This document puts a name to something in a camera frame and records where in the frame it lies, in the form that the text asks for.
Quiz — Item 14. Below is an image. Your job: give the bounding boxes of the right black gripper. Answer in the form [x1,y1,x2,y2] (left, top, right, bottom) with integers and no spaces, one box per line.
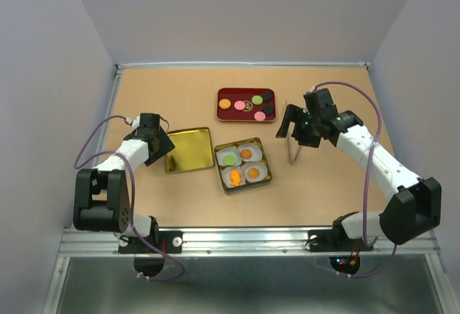
[276,104,321,148]

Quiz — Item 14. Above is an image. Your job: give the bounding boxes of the gold tin lid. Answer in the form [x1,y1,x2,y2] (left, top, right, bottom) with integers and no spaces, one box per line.
[165,126,215,173]

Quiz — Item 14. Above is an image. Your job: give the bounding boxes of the metal tongs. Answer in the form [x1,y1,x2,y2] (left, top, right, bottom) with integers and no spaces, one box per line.
[283,100,303,166]

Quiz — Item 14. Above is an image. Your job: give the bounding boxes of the red rectangular tray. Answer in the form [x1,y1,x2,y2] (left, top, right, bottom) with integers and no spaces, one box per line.
[216,88,277,124]

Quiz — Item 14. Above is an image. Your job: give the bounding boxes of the brown round cookie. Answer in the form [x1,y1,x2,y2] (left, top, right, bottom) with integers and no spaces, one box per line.
[240,148,252,160]

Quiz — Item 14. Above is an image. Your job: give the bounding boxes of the green round cookie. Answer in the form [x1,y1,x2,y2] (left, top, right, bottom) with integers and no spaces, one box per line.
[223,154,236,166]
[252,96,264,106]

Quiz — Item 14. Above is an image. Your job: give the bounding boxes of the orange swirl cookie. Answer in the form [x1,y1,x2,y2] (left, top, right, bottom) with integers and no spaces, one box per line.
[247,167,259,179]

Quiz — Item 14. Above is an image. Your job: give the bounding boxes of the gold square cookie tin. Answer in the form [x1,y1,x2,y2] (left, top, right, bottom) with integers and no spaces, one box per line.
[214,137,272,195]

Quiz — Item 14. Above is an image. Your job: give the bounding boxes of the orange fish-shaped cookie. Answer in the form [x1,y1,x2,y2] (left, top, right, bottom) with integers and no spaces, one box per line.
[229,170,242,187]

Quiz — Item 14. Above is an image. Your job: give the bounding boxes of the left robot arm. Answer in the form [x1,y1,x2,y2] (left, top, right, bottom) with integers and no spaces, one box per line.
[73,113,175,252]

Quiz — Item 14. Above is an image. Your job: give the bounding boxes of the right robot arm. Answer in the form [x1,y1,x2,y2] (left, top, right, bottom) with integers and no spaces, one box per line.
[276,84,442,249]

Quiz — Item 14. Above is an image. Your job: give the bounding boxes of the black round cookie lower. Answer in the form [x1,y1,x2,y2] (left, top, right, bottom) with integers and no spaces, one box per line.
[262,104,275,116]

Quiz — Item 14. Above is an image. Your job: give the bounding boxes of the black round cookie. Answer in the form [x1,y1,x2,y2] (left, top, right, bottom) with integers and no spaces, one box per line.
[262,104,275,116]
[262,91,273,102]

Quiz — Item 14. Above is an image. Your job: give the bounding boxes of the black round cookie upper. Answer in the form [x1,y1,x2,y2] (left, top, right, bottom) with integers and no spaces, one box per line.
[262,91,273,102]

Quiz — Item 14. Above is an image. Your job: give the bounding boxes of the pink round cookie lower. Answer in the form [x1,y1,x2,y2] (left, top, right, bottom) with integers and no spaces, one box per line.
[254,111,266,121]

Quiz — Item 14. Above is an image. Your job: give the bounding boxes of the pink round cookie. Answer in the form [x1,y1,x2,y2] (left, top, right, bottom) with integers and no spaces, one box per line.
[234,101,246,111]
[254,111,266,121]

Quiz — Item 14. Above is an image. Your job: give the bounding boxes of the white paper cup back right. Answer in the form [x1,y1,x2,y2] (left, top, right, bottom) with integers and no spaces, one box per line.
[237,142,263,162]

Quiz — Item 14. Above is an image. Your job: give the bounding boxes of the white paper cup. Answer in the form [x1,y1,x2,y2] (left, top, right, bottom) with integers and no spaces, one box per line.
[241,162,268,183]
[216,146,242,167]
[237,142,263,162]
[221,167,246,190]

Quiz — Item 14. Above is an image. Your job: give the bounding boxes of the white paper cup front right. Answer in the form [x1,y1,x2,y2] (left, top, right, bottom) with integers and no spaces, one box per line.
[241,162,268,183]

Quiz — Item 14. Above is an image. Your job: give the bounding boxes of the orange round cookie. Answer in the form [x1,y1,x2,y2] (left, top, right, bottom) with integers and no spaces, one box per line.
[218,98,232,110]

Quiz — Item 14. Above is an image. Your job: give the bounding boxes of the white paper cup back left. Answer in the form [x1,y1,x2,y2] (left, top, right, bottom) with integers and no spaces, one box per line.
[216,146,242,167]

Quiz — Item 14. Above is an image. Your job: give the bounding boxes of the white paper cup front left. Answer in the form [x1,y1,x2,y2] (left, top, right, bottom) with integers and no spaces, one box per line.
[221,167,246,190]

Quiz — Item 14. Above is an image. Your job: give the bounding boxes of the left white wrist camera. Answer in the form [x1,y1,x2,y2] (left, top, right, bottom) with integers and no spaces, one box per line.
[124,115,140,129]

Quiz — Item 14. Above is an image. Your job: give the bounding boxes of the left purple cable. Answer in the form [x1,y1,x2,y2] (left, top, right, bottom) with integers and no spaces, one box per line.
[73,114,186,282]

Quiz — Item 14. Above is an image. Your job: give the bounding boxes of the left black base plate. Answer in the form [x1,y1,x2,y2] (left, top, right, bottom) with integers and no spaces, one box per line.
[118,230,183,254]

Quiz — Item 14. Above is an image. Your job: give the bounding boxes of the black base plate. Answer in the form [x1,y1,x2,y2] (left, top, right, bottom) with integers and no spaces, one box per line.
[306,228,374,252]
[118,230,183,254]

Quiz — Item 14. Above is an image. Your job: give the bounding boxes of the aluminium front rail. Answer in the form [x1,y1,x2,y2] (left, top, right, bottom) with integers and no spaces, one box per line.
[57,224,441,258]

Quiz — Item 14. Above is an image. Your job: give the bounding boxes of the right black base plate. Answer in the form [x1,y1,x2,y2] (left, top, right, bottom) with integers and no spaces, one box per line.
[306,228,374,252]

